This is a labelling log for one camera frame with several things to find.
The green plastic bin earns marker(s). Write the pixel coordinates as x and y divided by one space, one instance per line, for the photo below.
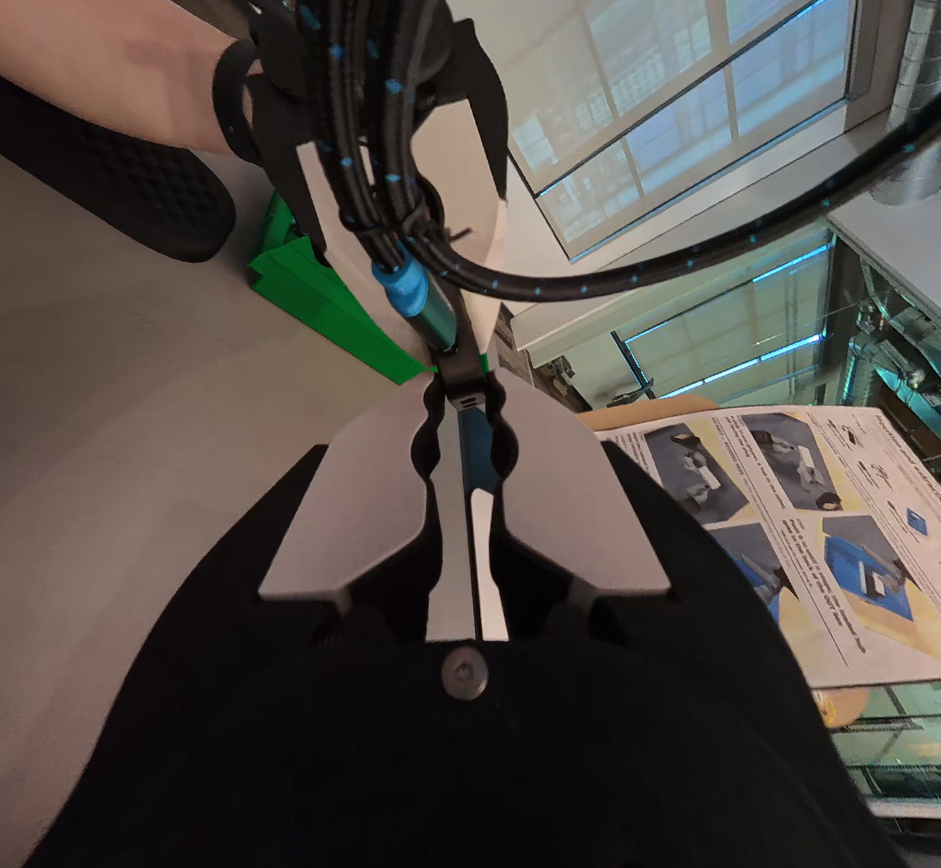
338 302

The printed instruction sheet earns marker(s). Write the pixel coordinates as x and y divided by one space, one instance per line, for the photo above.
794 530

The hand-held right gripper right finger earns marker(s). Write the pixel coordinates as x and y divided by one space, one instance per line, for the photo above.
581 516

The silver ventilation duct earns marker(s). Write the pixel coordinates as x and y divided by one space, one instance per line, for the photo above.
912 60

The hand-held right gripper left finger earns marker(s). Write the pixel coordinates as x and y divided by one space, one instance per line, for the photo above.
353 516

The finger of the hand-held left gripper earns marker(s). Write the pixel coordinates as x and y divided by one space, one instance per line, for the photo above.
471 178
338 222

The instruction sheet on stand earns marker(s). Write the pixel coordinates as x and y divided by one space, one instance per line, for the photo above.
647 413

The person's left forearm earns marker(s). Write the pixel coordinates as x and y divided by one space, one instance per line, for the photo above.
103 31

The black square adapter hub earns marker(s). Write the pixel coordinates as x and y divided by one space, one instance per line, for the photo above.
471 413

